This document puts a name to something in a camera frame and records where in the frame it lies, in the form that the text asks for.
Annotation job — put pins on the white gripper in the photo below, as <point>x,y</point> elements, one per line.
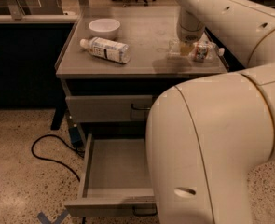
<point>189,34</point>

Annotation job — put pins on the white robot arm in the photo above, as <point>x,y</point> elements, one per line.
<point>204,136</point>

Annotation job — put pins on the white labelled bottle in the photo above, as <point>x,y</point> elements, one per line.
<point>106,49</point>

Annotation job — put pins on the grey drawer cabinet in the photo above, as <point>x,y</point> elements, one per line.
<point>148,31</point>

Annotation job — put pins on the grey top drawer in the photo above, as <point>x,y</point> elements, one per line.
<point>109,108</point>

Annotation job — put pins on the grey open middle drawer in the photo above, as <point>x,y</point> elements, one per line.
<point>114,180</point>

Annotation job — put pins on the white bowl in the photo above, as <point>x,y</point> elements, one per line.
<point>105,28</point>

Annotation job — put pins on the blue power adapter box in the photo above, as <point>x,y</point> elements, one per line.
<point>74,134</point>

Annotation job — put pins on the blue tape cross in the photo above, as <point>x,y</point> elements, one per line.
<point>44,219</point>

